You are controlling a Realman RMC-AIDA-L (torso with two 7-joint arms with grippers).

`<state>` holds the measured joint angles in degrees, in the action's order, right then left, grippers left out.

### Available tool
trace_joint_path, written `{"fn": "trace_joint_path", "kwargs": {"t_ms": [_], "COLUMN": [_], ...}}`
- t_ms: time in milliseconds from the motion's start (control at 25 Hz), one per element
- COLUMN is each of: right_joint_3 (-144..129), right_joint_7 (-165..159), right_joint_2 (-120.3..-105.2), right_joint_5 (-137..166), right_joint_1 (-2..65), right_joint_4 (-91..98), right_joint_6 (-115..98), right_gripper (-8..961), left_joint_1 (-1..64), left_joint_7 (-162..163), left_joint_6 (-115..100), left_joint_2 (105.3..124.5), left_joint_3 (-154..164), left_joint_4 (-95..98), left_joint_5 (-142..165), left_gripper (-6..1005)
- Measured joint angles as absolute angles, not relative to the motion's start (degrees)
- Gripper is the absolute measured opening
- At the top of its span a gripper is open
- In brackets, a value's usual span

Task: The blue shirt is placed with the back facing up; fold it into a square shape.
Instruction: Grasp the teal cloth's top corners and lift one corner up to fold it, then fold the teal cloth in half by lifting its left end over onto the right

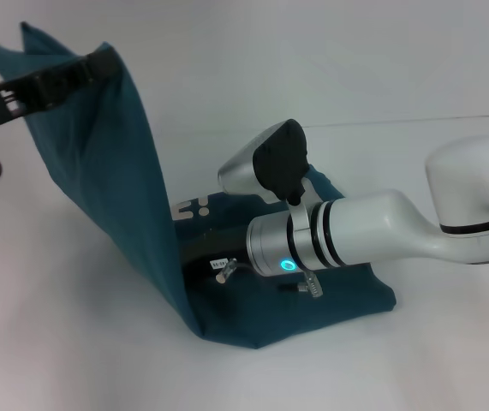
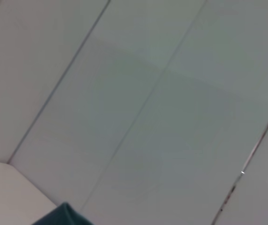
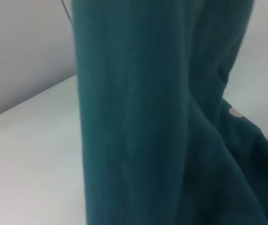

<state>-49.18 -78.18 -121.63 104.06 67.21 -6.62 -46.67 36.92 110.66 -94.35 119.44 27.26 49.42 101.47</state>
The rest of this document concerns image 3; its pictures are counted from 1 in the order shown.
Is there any teal blue t-shirt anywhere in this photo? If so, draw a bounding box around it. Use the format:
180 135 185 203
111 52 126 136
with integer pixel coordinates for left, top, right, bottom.
70 0 268 225

